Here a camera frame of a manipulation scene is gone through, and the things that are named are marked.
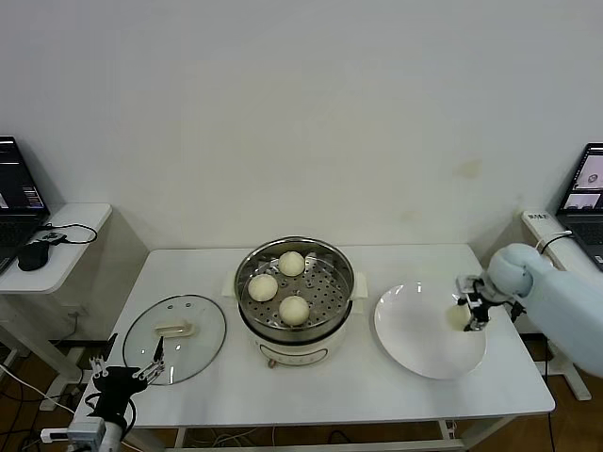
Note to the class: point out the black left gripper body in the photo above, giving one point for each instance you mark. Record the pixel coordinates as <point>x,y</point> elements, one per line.
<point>115,381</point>

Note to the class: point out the black computer mouse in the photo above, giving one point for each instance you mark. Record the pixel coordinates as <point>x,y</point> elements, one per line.
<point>33,255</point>

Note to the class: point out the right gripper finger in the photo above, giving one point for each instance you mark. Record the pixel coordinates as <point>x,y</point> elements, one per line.
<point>478,318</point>
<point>462,300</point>

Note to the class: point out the white wall socket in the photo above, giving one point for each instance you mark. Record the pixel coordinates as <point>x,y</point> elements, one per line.
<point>80,311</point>

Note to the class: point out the white table frame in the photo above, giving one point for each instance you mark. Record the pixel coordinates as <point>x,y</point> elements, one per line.
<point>330,435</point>

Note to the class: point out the round glass pot lid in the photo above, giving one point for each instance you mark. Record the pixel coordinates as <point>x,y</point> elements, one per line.
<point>198,339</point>

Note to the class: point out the white steamed baozi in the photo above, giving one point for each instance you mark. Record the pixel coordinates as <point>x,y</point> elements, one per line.
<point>292,263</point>
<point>263,287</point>
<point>456,318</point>
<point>294,311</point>

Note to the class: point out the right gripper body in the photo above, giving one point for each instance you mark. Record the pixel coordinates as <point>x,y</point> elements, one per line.
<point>476,289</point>

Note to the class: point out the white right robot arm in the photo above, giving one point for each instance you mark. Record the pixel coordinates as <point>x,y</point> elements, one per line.
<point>565,311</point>

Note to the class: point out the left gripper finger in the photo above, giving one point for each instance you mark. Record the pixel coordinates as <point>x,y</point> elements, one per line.
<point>96,366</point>
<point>160,353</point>

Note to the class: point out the black laptop with dark screen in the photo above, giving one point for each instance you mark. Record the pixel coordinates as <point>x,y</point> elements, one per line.
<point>19,188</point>

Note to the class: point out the white round plate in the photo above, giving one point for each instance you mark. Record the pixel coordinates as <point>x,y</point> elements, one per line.
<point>410,329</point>

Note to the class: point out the grey laptop with light screen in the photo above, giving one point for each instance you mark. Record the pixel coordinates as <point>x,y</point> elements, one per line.
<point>584,188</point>

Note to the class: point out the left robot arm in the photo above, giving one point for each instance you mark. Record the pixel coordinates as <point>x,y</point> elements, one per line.
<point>89,431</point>

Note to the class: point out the cream electric cooker base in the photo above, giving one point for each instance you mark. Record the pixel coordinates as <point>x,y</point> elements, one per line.
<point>301,350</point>

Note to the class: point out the white side table with mouse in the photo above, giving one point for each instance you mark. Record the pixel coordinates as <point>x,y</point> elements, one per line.
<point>70,254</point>

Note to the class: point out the stainless steel steamer basket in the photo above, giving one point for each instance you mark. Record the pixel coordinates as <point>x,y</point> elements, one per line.
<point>330,306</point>

